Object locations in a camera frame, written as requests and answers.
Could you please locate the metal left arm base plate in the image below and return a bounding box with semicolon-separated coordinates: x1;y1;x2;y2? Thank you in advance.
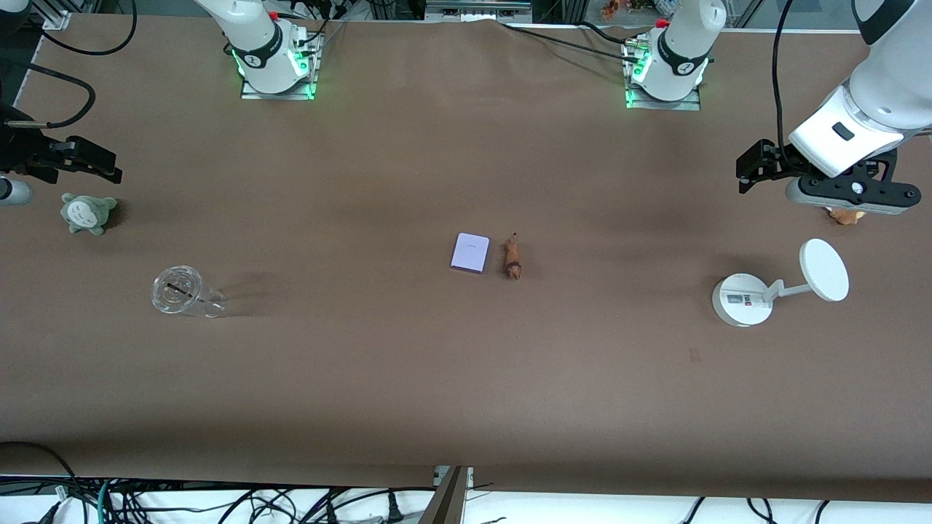
624;42;703;112

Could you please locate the clear glass cup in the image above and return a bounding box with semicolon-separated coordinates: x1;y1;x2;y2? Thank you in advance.
151;265;226;319

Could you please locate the brown toy dog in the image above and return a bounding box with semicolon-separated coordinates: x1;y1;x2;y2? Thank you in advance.
502;232;524;282

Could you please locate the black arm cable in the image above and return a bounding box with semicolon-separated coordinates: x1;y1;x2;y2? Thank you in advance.
39;0;140;57
4;63;98;130
770;0;797;151

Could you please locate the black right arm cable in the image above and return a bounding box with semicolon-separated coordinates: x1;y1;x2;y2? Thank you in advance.
39;0;140;57
4;63;98;130

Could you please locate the black cable on table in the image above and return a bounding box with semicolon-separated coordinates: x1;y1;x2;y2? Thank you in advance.
501;21;643;64

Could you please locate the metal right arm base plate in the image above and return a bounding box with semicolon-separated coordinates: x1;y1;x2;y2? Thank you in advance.
240;28;319;101

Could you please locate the metal table support beam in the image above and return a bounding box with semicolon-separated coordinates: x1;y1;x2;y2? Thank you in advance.
418;466;473;524

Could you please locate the white round desk lamp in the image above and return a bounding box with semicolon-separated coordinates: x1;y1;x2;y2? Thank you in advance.
711;238;850;328

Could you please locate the green plush toy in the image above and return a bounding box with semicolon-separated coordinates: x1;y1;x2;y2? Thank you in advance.
60;192;118;236

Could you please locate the grey metal rail bracket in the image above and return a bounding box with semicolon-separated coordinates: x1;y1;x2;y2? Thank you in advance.
425;0;533;23

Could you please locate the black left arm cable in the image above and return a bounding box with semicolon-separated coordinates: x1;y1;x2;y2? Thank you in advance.
770;0;797;151

